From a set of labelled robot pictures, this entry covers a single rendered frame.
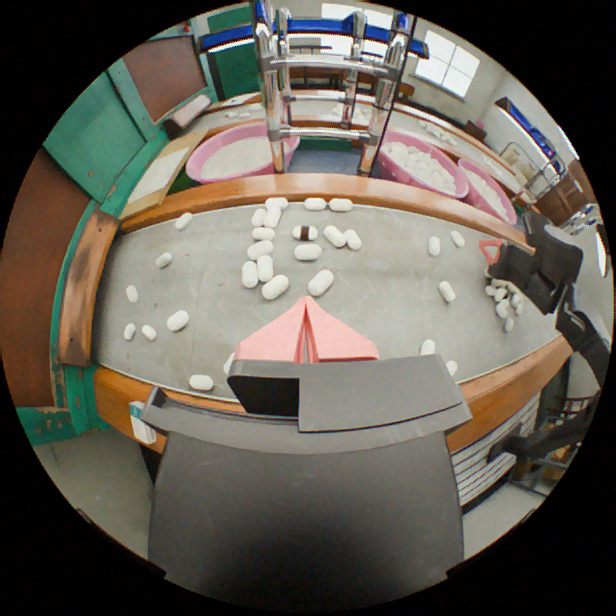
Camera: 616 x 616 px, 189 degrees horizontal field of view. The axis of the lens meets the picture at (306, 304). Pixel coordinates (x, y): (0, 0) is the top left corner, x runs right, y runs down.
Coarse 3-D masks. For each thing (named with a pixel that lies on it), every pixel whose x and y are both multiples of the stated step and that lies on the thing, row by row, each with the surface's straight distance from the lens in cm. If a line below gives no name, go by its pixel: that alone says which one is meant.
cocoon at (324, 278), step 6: (324, 270) 24; (318, 276) 23; (324, 276) 23; (330, 276) 23; (312, 282) 23; (318, 282) 23; (324, 282) 23; (330, 282) 23; (312, 288) 23; (318, 288) 22; (324, 288) 23; (312, 294) 23; (318, 294) 23
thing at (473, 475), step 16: (512, 416) 75; (528, 416) 93; (496, 432) 68; (528, 432) 101; (464, 448) 58; (480, 448) 63; (464, 464) 61; (480, 464) 69; (496, 464) 83; (512, 464) 100; (464, 480) 68; (480, 480) 78; (464, 496) 76
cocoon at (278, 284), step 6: (276, 276) 24; (282, 276) 23; (270, 282) 23; (276, 282) 23; (282, 282) 23; (288, 282) 24; (264, 288) 23; (270, 288) 23; (276, 288) 23; (282, 288) 23; (264, 294) 23; (270, 294) 23; (276, 294) 23
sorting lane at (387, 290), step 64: (128, 256) 47; (192, 256) 32; (320, 256) 26; (384, 256) 29; (448, 256) 37; (128, 320) 40; (192, 320) 29; (256, 320) 24; (384, 320) 26; (448, 320) 32
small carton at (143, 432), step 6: (132, 402) 34; (138, 402) 34; (132, 408) 34; (138, 408) 32; (132, 414) 34; (138, 414) 33; (132, 420) 35; (138, 420) 33; (138, 426) 34; (144, 426) 33; (138, 432) 35; (144, 432) 33; (150, 432) 34; (138, 438) 36; (144, 438) 34; (150, 438) 34
